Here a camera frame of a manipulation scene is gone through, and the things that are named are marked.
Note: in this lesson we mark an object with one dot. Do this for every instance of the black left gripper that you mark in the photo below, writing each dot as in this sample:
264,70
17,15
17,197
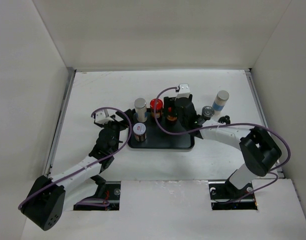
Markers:
104,125

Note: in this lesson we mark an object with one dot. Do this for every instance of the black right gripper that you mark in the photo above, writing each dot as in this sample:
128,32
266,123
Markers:
169,102

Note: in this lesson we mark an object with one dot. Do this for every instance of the red lid chili jar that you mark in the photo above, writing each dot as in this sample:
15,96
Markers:
156,108

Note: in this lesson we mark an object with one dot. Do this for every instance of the silver lid blue shaker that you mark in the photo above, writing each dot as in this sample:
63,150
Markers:
140,107

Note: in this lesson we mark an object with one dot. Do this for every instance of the red lid sauce jar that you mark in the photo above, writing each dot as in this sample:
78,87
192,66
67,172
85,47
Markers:
171,117

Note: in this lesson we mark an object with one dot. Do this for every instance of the clear lid salt grinder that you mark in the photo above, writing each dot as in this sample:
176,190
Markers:
207,112

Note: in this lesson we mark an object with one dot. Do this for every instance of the blue label spice shaker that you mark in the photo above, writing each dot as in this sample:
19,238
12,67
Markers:
220,100

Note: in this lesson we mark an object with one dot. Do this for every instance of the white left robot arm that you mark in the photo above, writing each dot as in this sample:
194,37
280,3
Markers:
45,201

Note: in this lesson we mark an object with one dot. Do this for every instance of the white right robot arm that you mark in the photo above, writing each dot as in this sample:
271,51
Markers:
259,150

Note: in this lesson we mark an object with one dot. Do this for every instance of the black rectangular tray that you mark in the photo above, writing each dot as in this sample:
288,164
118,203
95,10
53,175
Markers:
156,139

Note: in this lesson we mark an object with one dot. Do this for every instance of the black cap white bottle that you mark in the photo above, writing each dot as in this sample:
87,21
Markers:
225,120

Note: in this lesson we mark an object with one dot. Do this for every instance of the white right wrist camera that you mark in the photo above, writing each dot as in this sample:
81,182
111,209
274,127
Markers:
183,91

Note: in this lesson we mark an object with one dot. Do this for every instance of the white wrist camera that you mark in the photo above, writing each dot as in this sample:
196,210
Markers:
102,117
183,91

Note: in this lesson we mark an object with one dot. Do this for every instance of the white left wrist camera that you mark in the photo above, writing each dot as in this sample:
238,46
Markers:
102,117

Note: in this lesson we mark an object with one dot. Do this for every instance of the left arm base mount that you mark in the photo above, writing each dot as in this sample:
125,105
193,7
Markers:
105,198

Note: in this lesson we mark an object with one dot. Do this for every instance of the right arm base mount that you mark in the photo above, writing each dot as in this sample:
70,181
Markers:
226,198

